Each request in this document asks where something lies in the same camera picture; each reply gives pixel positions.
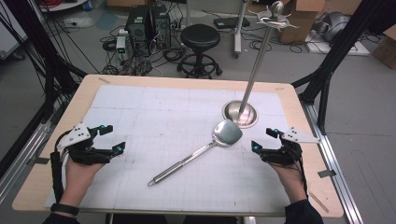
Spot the aluminium rail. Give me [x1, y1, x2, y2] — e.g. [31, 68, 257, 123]
[0, 121, 53, 203]
[300, 101, 365, 224]

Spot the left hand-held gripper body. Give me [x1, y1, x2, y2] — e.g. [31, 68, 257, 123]
[55, 122, 112, 166]

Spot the white stand pole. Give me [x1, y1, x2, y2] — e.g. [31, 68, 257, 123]
[233, 0, 247, 59]

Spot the black sleeved gripper cable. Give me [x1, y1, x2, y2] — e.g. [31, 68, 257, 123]
[49, 130, 73, 203]

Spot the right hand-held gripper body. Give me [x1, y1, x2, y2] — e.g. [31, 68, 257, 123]
[260, 126, 321, 166]

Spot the black round stool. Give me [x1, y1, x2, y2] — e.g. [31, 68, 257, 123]
[176, 23, 224, 79]

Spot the black computer tower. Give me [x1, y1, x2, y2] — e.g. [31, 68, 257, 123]
[150, 4, 173, 49]
[124, 5, 154, 58]

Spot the person's left hand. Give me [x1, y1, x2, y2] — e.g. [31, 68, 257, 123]
[61, 154, 106, 207]

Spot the grey tape piece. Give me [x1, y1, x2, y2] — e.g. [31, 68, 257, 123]
[317, 169, 338, 179]
[29, 157, 51, 166]

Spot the white grid mat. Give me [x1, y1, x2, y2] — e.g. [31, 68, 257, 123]
[44, 84, 292, 215]

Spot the black frame strut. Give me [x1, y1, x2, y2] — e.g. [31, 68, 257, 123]
[0, 0, 90, 179]
[291, 0, 396, 135]

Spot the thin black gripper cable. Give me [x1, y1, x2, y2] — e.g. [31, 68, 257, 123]
[295, 146, 310, 198]

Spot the grey rounded appliance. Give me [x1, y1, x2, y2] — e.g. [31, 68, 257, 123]
[317, 11, 352, 44]

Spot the large cardboard box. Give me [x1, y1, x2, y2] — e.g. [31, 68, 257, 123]
[277, 0, 329, 45]

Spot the black wristband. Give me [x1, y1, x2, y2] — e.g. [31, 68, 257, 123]
[49, 203, 80, 217]

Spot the flat black box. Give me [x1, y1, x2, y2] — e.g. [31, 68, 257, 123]
[213, 16, 251, 31]

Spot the person's right hand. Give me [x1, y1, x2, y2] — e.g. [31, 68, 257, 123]
[270, 161, 308, 203]

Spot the white power unit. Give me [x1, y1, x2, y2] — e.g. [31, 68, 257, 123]
[115, 35, 128, 54]

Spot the stainless steel spatula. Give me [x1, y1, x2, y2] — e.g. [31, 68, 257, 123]
[147, 119, 244, 188]

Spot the small cardboard box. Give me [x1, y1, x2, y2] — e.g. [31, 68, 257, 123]
[371, 23, 396, 70]

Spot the metal utensil stand with hooks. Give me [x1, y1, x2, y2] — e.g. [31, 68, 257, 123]
[221, 0, 300, 130]

